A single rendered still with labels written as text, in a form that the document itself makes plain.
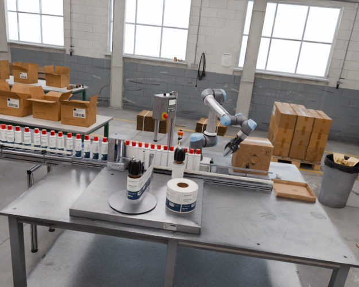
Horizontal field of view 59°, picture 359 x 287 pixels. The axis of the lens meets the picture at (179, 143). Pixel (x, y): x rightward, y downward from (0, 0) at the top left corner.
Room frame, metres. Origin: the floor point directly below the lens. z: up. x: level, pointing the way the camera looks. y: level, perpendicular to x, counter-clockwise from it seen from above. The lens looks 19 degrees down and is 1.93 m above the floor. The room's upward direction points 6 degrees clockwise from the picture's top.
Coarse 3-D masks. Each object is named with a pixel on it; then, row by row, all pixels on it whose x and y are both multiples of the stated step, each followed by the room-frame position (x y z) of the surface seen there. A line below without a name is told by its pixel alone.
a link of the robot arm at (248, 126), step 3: (246, 120) 2.38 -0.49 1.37; (249, 120) 2.35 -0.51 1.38; (243, 123) 2.37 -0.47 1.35; (246, 123) 2.35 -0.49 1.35; (249, 123) 2.33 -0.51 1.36; (252, 123) 2.33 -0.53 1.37; (255, 123) 2.35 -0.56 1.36; (243, 126) 2.36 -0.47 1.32; (246, 126) 2.34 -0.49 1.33; (249, 126) 2.33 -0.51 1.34; (252, 126) 2.32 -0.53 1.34; (255, 126) 2.34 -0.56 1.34; (240, 129) 2.37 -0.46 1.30; (243, 129) 2.34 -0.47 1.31; (246, 129) 2.33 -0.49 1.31; (249, 129) 2.32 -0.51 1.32; (252, 129) 2.33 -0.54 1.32; (243, 132) 2.33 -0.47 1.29; (246, 132) 2.33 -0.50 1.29; (249, 132) 2.33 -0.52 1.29
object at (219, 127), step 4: (200, 120) 6.90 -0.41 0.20; (204, 120) 6.94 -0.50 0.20; (196, 124) 6.65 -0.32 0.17; (200, 124) 6.62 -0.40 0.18; (204, 124) 6.60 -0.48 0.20; (220, 124) 6.73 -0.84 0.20; (196, 128) 6.65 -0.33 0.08; (200, 128) 6.63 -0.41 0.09; (204, 128) 6.60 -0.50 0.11; (216, 128) 6.55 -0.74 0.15; (220, 128) 6.52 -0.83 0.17; (224, 128) 6.50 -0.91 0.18; (200, 132) 6.63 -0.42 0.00; (216, 132) 6.55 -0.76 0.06; (220, 132) 6.53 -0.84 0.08; (224, 132) 6.51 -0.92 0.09
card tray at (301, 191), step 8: (272, 184) 2.43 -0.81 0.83; (280, 184) 2.45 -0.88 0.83; (288, 184) 2.47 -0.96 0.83; (296, 184) 2.47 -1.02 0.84; (304, 184) 2.47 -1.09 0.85; (280, 192) 2.23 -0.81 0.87; (288, 192) 2.31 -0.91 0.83; (296, 192) 2.33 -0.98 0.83; (304, 192) 2.35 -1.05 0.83; (312, 192) 2.30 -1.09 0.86; (312, 200) 2.21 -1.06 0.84
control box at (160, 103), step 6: (156, 96) 2.45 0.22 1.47; (162, 96) 2.44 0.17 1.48; (168, 96) 2.47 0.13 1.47; (174, 96) 2.53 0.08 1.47; (156, 102) 2.45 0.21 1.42; (162, 102) 2.42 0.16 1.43; (168, 102) 2.46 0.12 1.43; (156, 108) 2.45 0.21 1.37; (162, 108) 2.42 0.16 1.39; (156, 114) 2.44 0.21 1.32; (162, 114) 2.42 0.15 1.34; (168, 114) 2.47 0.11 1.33; (174, 114) 2.53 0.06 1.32
